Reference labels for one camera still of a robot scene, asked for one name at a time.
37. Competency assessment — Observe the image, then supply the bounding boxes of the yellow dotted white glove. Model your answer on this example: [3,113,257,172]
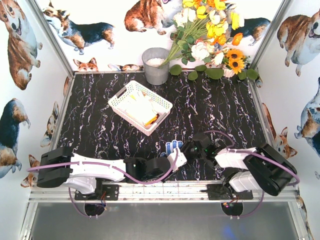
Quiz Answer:
[124,91,160,127]

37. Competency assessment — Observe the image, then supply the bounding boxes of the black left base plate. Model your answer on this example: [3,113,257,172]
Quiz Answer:
[74,184,120,201]

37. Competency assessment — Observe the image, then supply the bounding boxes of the white perforated storage basket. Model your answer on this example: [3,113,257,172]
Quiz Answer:
[108,80,173,136]

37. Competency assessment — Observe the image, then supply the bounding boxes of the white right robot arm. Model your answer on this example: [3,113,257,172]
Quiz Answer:
[179,131,300,196]

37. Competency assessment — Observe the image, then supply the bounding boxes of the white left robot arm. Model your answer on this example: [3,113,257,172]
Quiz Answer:
[35,147,187,195]

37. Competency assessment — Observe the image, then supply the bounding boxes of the aluminium front rail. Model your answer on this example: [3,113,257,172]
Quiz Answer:
[28,181,300,202]

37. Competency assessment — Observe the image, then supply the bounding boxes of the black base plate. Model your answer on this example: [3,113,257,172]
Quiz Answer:
[200,184,254,200]
[74,184,120,201]

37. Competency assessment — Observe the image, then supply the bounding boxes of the artificial flower bouquet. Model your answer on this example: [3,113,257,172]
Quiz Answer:
[161,0,265,81]

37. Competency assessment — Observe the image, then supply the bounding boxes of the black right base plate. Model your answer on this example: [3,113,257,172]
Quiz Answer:
[200,184,254,200]

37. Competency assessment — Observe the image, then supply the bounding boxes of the blue dotted white glove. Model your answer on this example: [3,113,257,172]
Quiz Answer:
[165,140,183,156]

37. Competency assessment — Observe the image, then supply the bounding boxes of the grey metal bucket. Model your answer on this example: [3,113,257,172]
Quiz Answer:
[141,47,170,86]

